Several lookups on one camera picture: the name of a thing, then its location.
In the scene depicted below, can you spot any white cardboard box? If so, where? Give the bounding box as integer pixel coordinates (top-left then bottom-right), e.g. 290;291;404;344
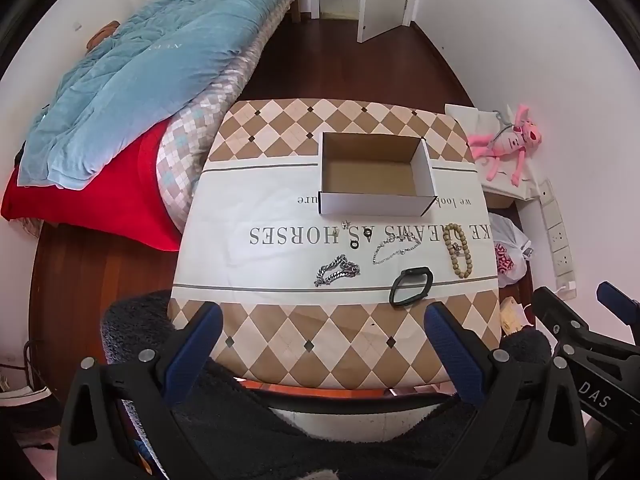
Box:
318;131;439;217

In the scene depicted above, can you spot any white plastic bag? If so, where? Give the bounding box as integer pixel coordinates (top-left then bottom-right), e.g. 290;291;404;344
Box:
487;212;533;288

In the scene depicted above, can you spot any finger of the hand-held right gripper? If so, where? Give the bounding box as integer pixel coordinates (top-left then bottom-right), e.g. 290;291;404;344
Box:
596;281;640;318
531;286;592;357

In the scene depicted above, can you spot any white power strip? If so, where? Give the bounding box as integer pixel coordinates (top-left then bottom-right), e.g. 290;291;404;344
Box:
539;180;576;281

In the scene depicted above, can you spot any thin silver chain necklace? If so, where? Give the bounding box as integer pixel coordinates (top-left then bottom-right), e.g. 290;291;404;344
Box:
371;234;422;266

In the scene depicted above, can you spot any wooden bead bracelet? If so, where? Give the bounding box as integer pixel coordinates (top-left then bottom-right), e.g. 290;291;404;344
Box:
445;223;473;278

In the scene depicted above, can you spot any light blue blanket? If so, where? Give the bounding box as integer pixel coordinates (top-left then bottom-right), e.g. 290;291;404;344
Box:
17;0;313;191

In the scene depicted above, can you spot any chunky silver chain bracelet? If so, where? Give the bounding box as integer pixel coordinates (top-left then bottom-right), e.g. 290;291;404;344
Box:
314;255;361;288

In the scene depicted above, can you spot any brown wooden headboard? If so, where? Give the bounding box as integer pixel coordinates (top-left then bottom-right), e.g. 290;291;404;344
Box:
87;21;121;51

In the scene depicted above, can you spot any pink plush toy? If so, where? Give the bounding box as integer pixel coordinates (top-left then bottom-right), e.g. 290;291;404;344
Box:
467;104;543;183

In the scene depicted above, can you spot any checked bed sheet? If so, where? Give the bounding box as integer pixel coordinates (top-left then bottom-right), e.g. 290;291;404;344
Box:
155;0;306;233

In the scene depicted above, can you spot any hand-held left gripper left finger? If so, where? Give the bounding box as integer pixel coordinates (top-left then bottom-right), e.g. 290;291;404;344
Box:
57;301;223;480

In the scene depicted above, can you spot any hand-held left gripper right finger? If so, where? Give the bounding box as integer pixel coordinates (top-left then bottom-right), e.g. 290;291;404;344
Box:
424;301;588;480

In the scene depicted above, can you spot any black wristband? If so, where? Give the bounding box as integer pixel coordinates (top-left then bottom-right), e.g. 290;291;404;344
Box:
389;266;433;306

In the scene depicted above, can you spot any red blanket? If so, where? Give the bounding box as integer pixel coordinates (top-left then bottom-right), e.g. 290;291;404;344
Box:
0;120;183;253

